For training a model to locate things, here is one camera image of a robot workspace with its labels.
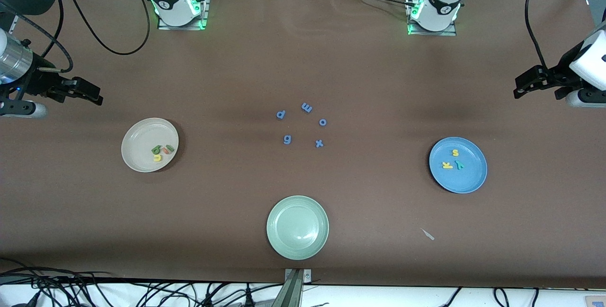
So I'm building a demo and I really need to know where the beige round plate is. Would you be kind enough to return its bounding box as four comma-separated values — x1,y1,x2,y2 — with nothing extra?
121,117,180,173

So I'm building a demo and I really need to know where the blue round plate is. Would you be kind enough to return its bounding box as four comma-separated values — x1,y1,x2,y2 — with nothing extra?
429,136,488,194

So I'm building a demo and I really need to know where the brown table cover sheet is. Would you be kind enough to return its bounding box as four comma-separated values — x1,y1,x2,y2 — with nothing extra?
0,0,606,289

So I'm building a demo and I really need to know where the white table front ledge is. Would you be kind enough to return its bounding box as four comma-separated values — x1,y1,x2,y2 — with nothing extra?
0,281,606,307

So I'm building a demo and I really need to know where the green round plate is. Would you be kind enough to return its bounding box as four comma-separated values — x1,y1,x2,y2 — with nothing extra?
266,195,330,261

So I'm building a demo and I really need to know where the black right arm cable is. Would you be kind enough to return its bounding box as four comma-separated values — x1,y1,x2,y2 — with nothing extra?
0,0,151,73

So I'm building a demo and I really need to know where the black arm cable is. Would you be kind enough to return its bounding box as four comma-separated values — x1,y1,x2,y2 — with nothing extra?
526,0,550,70
0,0,151,73

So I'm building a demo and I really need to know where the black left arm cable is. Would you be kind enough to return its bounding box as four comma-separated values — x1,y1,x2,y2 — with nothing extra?
526,0,550,70

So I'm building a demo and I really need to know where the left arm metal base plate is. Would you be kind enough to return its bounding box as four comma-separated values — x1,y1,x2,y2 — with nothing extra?
406,0,458,37

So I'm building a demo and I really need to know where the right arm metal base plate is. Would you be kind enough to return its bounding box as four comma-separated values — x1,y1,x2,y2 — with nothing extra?
158,0,210,31

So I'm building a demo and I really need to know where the black cable tangle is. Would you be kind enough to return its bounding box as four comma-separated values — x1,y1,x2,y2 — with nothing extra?
0,257,285,307

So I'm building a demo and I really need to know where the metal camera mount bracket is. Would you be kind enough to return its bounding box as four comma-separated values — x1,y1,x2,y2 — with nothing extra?
272,268,313,307

